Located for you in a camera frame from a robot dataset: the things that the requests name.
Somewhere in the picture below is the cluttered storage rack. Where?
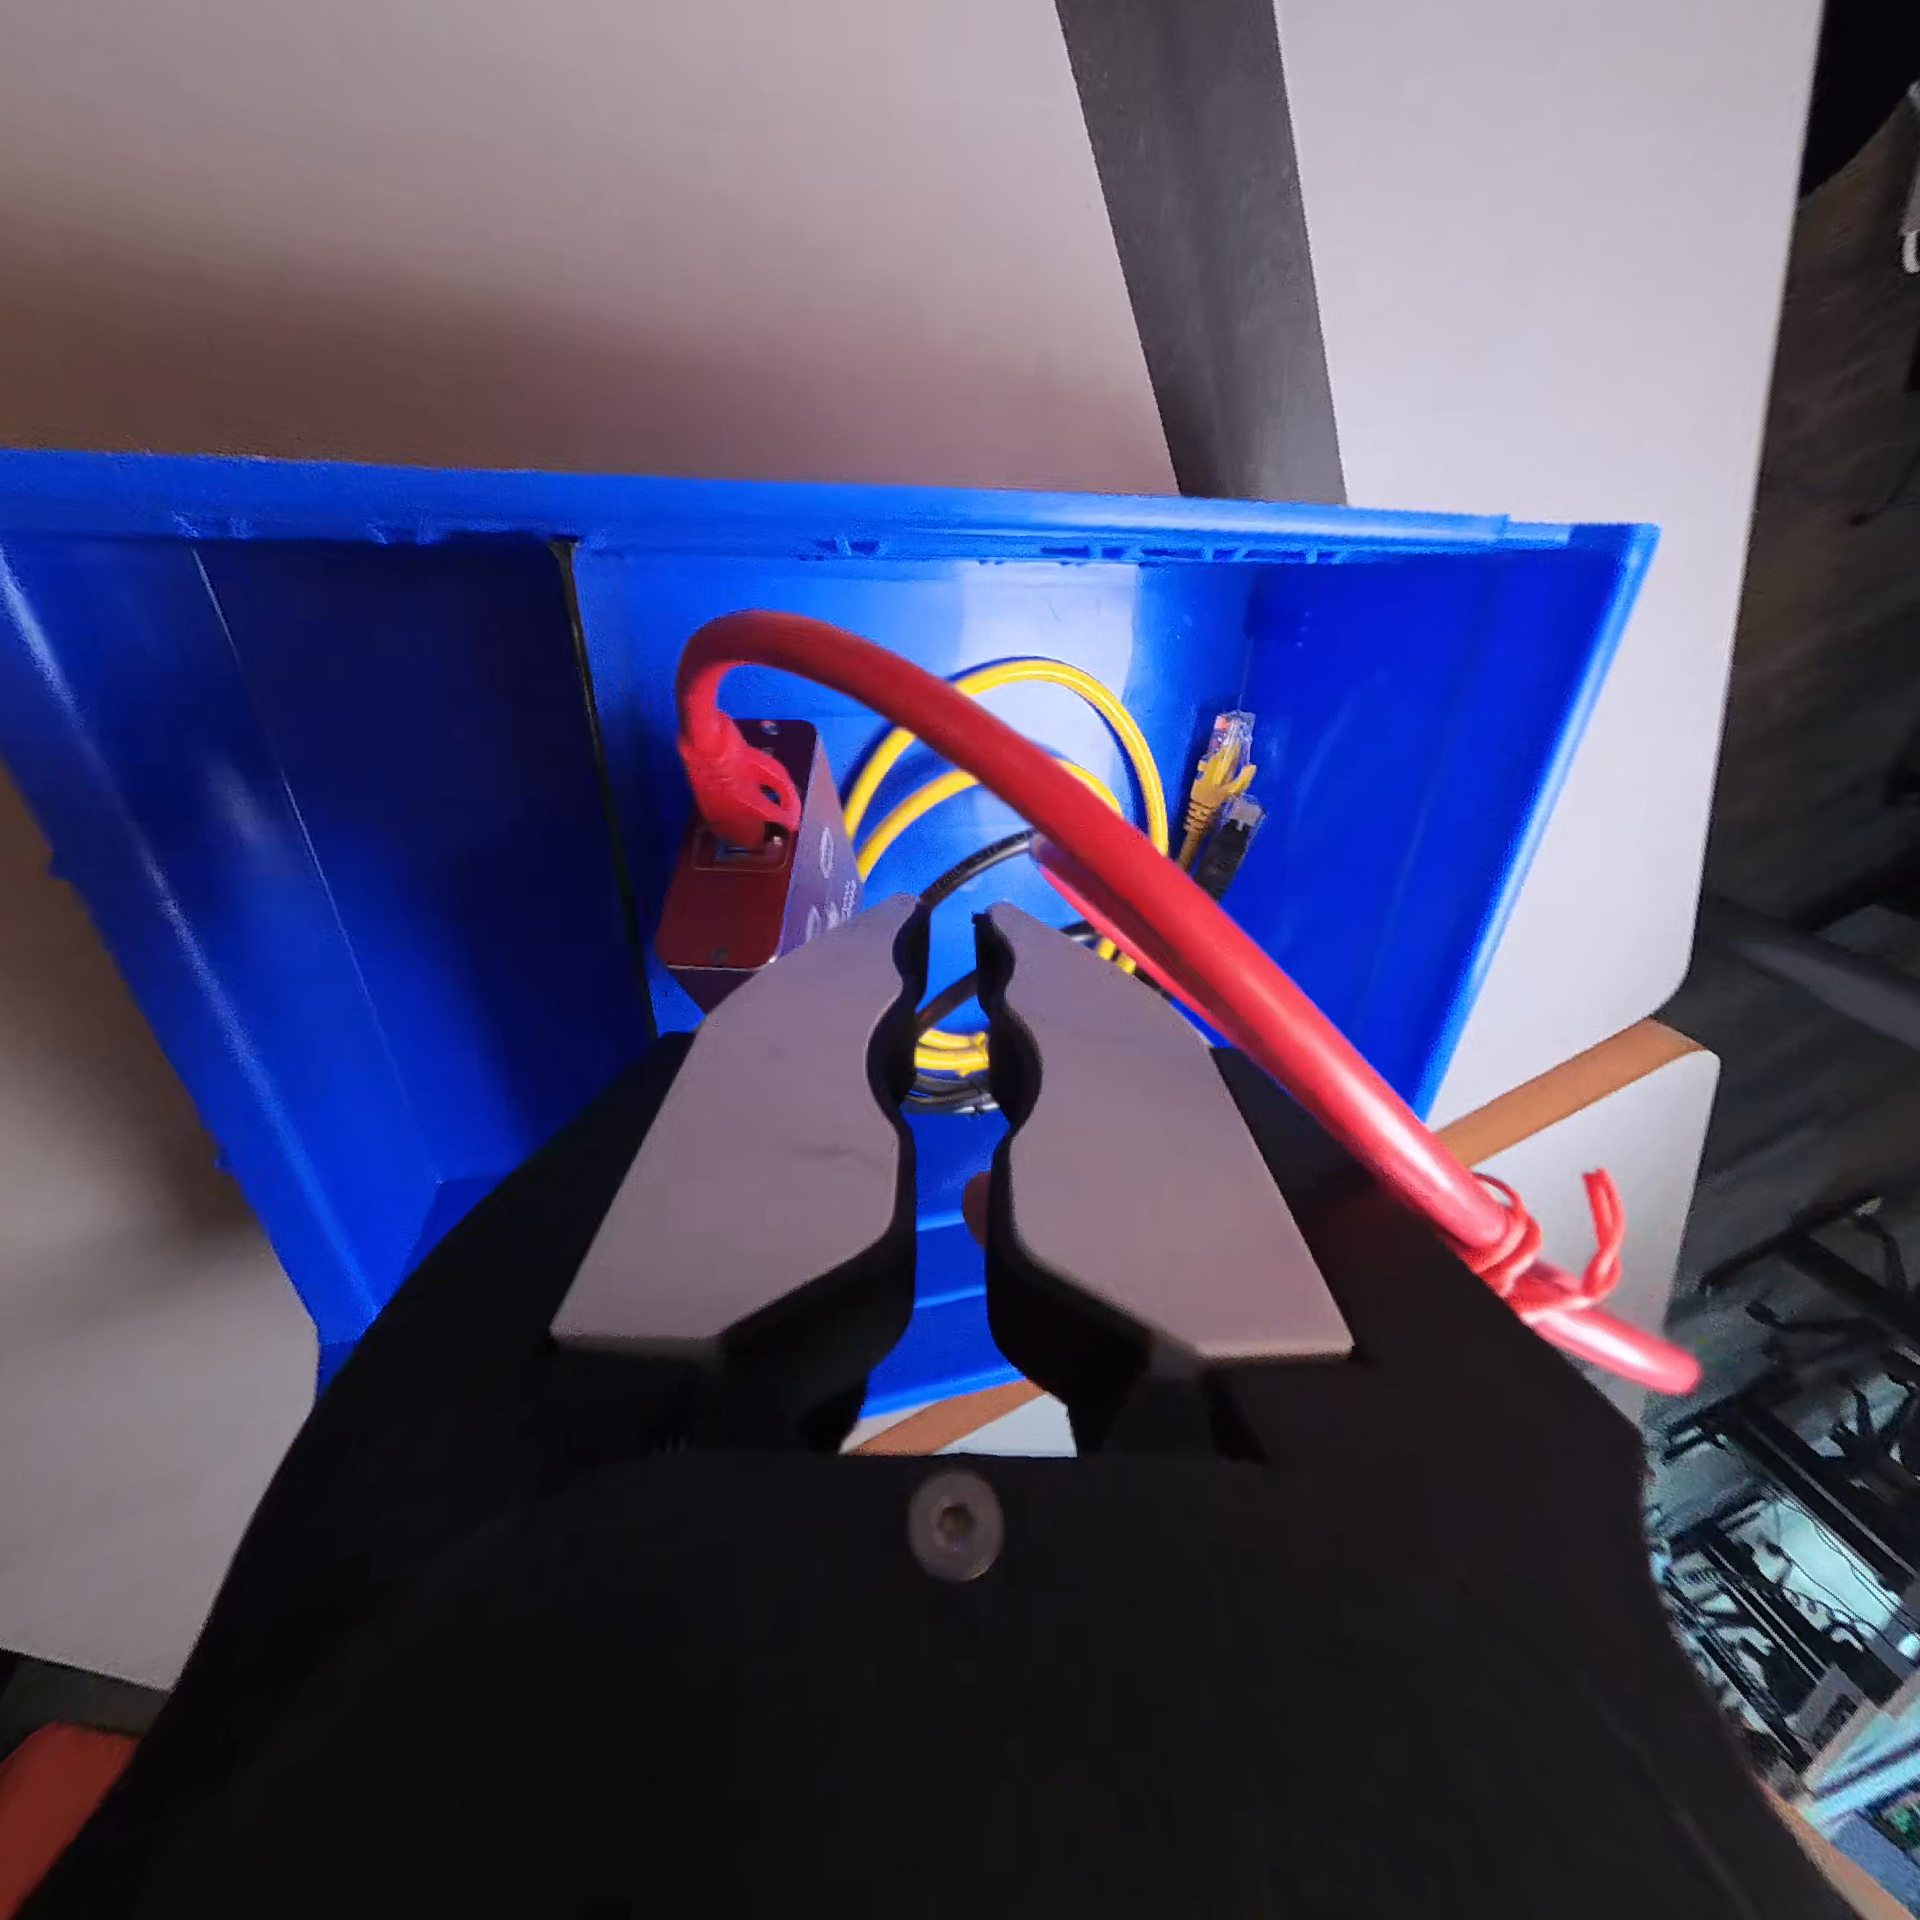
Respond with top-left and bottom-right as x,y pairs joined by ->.
1641,1199 -> 1920,1862

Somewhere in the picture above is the dark grey strip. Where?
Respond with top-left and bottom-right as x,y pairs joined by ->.
1057,0 -> 1345,505

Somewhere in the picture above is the red twist tie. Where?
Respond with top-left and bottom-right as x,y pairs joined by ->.
1476,1169 -> 1629,1327

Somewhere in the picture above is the blue plastic bin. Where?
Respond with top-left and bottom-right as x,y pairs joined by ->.
0,451 -> 1660,1426

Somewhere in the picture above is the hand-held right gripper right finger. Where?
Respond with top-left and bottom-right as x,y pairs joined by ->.
970,900 -> 1359,1455

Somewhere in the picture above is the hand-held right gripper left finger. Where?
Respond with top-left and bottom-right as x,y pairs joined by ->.
548,892 -> 924,1454

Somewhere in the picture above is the black ethernet cable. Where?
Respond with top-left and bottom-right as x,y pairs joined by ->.
901,795 -> 1269,1119

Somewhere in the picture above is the yellow ethernet cable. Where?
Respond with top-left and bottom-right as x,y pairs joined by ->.
838,661 -> 1259,1075

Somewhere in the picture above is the black bin divider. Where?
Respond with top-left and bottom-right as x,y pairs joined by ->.
558,537 -> 663,1038

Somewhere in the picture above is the red ethernet splitter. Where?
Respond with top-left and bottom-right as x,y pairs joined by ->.
657,719 -> 865,975

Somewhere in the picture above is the red ethernet cable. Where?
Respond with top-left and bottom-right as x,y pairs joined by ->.
671,607 -> 1705,1396

